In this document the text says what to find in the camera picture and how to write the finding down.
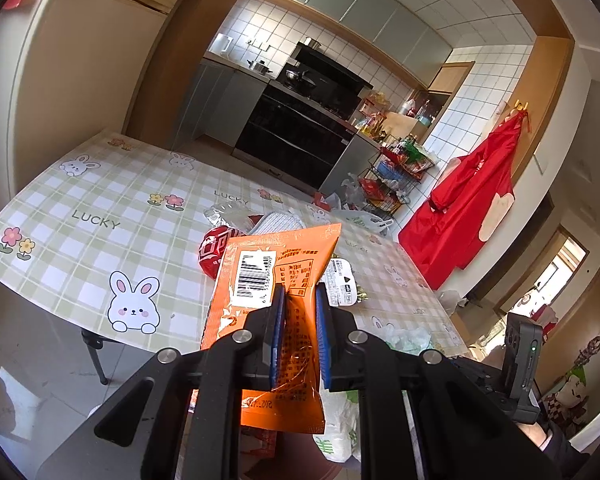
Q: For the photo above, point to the steel pot with lid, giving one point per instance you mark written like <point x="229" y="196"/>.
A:
<point x="260" y="67"/>

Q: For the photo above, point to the yellow wall hook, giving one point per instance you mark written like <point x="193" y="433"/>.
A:
<point x="521" y="106"/>

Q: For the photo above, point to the orange snack packet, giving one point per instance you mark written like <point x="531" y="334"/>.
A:
<point x="260" y="260"/>

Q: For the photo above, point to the black wok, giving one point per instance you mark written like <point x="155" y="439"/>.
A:
<point x="300" y="77"/>

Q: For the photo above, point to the wooden wall cabinet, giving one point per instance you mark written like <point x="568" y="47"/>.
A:
<point x="452" y="77"/>

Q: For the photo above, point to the green checked rabbit tablecloth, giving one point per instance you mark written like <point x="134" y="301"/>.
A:
<point x="130" y="240"/>

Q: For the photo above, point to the red patterned packet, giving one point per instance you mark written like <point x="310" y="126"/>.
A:
<point x="212" y="252"/>

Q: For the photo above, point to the white wall panel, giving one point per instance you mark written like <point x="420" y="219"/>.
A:
<point x="541" y="164"/>

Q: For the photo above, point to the cardboard box on counter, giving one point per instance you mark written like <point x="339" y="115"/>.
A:
<point x="402" y="122"/>

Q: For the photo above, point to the red gift bag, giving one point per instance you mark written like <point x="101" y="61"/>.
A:
<point x="325" y="201"/>

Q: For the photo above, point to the white ribbed foam pad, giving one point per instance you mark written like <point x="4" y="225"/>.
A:
<point x="280" y="222"/>

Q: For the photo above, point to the grey lower kitchen cabinets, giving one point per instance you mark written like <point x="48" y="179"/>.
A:
<point x="210" y="100"/>

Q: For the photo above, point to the white electric kettle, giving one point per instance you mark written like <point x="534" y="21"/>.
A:
<point x="222" y="45"/>

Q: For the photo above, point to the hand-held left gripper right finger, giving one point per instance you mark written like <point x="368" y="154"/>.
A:
<point x="324" y="340"/>

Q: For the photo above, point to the black range hood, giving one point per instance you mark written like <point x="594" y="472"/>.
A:
<point x="335" y="77"/>

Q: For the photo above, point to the white bag with green print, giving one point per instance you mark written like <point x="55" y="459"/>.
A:
<point x="337" y="430"/>

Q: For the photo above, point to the black table leg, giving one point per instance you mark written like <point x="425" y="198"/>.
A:
<point x="95" y="355"/>

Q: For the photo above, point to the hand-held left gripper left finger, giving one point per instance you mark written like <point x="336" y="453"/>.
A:
<point x="278" y="340"/>

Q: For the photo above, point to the grey kitchen cabinets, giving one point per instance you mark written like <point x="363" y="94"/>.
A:
<point x="210" y="100"/>
<point x="360" y="5"/>

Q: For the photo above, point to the row of condiment bottles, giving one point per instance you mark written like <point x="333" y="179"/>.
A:
<point x="370" y="120"/>

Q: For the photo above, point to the cream refrigerator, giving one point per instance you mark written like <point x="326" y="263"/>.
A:
<point x="80" y="60"/>

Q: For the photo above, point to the thin white plastic bag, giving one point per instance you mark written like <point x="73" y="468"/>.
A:
<point x="352" y="190"/>

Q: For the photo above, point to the red apron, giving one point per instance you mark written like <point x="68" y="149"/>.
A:
<point x="470" y="185"/>

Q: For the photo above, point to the clear plastic container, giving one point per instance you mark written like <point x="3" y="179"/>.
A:
<point x="225" y="212"/>

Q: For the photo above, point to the gold foil wrapper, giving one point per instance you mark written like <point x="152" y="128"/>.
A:
<point x="363" y="295"/>

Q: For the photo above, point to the small steel pot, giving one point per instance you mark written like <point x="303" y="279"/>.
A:
<point x="312" y="42"/>

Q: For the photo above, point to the brown trash bin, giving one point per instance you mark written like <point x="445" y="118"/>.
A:
<point x="300" y="457"/>

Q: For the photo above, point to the grey upper kitchen cabinets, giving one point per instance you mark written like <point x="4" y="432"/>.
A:
<point x="360" y="5"/>

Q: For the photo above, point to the person's right forearm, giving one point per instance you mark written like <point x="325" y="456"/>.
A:
<point x="560" y="447"/>

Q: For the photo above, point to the black built-in oven stove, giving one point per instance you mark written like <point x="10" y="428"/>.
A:
<point x="290" y="140"/>

